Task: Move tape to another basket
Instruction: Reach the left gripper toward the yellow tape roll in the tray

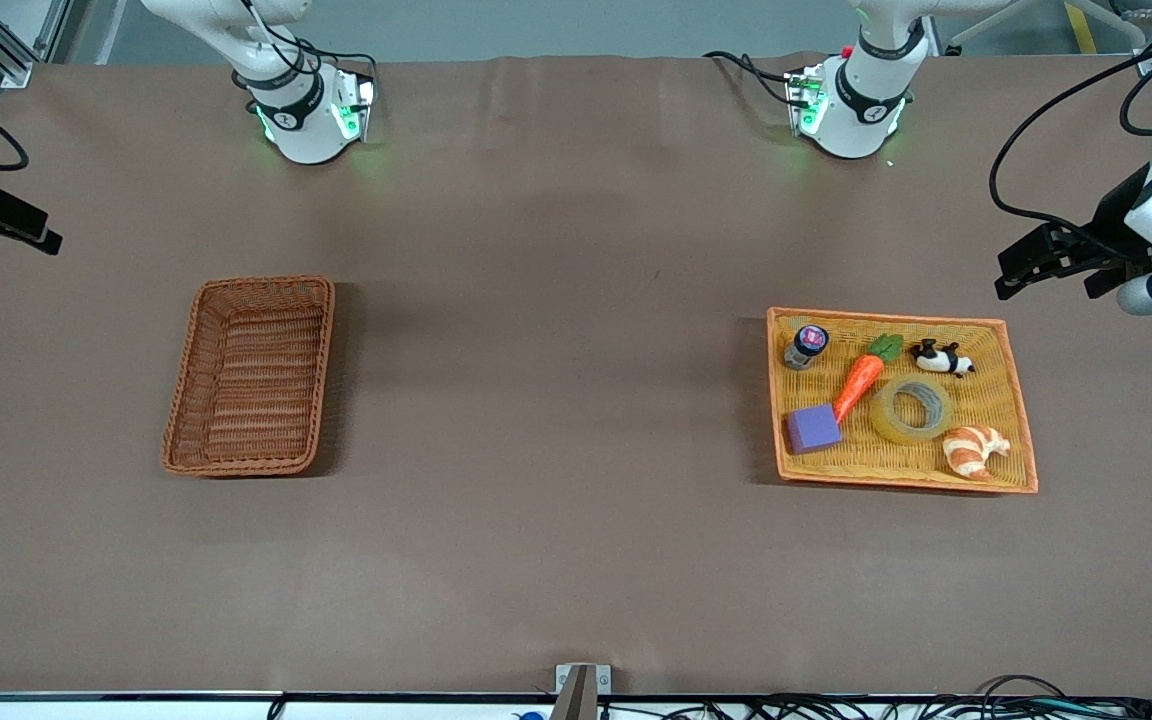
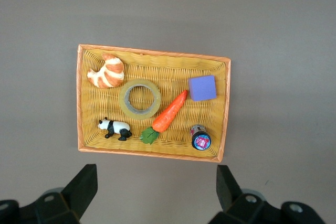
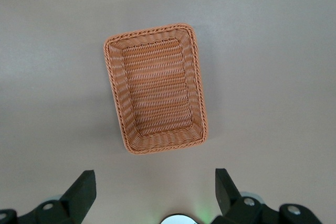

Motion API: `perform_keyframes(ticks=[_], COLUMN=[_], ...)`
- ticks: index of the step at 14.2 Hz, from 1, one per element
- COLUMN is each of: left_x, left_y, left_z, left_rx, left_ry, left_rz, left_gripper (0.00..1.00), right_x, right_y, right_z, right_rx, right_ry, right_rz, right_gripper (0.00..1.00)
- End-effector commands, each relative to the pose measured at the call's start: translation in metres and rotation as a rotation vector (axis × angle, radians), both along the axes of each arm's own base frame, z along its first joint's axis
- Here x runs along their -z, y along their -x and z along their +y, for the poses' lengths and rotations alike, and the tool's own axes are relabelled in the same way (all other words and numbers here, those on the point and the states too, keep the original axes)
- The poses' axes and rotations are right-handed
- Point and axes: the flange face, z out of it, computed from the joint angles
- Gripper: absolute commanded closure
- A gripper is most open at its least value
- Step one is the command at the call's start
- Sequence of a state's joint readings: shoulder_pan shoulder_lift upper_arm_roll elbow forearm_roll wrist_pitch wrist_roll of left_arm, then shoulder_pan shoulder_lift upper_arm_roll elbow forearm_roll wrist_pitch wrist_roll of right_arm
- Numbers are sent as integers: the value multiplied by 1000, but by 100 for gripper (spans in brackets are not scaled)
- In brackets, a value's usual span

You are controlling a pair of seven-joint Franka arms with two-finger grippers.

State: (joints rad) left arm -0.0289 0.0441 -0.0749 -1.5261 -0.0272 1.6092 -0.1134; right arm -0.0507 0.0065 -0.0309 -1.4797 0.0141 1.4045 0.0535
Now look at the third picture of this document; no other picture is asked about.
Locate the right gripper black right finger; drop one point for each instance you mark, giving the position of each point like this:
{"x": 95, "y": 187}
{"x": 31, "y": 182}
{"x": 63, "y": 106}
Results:
{"x": 228, "y": 195}

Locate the brown wicker basket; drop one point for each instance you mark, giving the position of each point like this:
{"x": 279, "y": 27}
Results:
{"x": 157, "y": 90}

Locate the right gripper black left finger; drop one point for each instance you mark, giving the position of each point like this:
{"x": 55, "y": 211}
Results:
{"x": 76, "y": 197}

